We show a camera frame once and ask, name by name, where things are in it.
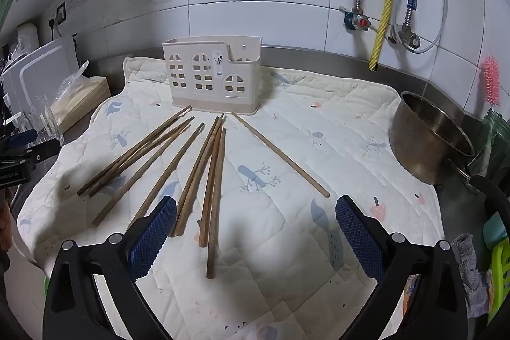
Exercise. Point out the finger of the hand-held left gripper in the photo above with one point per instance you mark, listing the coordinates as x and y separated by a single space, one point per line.
44 151
18 137

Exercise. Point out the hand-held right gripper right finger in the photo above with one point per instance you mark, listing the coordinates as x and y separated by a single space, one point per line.
358 240

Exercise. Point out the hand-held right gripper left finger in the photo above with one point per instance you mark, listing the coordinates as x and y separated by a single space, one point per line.
153 236

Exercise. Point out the beige plastic utensil holder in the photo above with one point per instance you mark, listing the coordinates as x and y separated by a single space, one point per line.
218 89

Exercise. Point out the person's left forearm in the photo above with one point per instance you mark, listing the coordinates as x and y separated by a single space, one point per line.
3 228

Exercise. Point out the clear glass cup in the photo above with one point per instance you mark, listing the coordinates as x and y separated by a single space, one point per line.
42 117

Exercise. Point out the plain white cutting board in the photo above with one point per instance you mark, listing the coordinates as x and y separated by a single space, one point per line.
10 85

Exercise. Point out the wooden box in plastic bag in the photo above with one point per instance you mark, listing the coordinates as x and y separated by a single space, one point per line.
83 97

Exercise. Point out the white cutting board grey rim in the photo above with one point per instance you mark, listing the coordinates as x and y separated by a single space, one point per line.
48 69

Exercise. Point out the white rounded appliance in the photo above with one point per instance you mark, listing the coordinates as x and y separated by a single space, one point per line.
26 33

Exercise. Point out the cream quilted printed mat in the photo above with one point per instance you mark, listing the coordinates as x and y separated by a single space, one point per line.
279 172

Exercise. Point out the stainless steel bowl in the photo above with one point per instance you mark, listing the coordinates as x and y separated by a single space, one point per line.
414 149

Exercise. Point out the grey knitted cloth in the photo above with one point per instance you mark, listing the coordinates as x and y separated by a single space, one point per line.
474 276

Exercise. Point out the green plastic basket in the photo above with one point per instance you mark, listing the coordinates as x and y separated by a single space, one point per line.
500 276

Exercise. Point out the metal angle valve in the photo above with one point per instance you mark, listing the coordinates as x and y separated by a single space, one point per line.
412 39

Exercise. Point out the pink bristle brush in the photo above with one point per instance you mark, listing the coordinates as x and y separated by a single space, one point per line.
491 79

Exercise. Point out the black wall socket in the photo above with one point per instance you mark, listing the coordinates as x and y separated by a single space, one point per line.
60 11

